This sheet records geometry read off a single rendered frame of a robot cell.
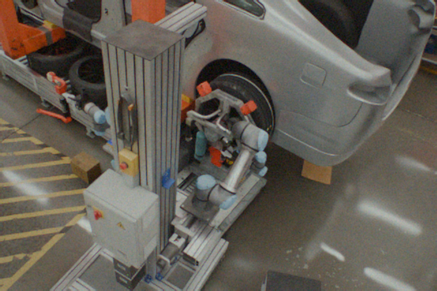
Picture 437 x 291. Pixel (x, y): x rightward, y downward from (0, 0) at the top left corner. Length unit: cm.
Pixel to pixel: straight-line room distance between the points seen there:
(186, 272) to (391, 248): 189
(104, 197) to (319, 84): 157
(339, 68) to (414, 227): 204
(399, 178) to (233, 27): 255
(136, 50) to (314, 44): 138
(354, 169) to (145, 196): 278
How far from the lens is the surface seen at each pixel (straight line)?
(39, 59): 456
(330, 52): 261
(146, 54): 156
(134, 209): 200
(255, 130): 228
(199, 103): 308
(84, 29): 419
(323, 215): 377
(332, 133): 285
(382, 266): 370
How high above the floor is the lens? 284
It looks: 44 degrees down
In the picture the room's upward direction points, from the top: 9 degrees clockwise
